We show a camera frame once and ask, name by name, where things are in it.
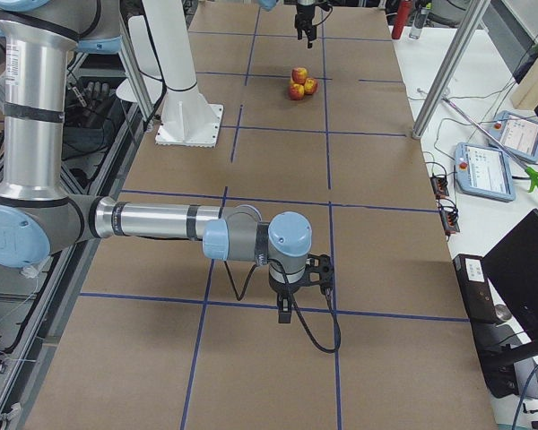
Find far teach pendant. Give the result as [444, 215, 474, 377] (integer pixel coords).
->
[490, 110, 538, 162]

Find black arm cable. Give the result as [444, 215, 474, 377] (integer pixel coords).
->
[222, 258, 343, 353]

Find black orange connector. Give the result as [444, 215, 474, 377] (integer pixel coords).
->
[437, 198, 460, 237]
[429, 161, 449, 198]

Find red bottle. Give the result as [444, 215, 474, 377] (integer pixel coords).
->
[391, 0, 412, 40]

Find black box device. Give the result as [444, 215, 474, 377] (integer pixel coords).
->
[453, 254, 538, 400]

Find black monitor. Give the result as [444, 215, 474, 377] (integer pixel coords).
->
[482, 209, 538, 368]

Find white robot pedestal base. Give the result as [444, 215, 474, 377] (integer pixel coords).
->
[148, 1, 223, 147]

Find near black orange connector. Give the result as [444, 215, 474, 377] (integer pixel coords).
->
[437, 198, 460, 237]

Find aluminium frame post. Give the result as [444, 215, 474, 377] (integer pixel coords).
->
[412, 0, 490, 140]

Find clear bottle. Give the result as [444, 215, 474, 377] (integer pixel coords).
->
[409, 0, 432, 39]

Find far black orange connector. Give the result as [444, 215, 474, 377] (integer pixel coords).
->
[429, 161, 449, 198]

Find red yellow apple right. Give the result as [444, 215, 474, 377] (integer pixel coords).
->
[291, 67, 308, 85]

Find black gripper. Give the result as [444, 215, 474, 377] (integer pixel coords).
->
[269, 254, 334, 323]
[295, 0, 317, 48]

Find red yellow apple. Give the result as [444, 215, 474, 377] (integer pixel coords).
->
[288, 82, 305, 101]
[291, 67, 308, 85]
[304, 77, 318, 95]

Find green handled reach grabber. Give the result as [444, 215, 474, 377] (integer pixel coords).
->
[441, 96, 538, 205]

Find red yellow apple front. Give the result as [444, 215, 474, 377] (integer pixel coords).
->
[288, 82, 305, 101]

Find red yellow apple left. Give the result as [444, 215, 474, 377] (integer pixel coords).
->
[304, 77, 318, 95]

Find teach pendant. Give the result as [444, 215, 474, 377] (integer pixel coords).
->
[454, 142, 516, 202]
[490, 110, 538, 162]

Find near teach pendant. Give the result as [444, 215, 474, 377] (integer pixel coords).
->
[454, 142, 516, 202]

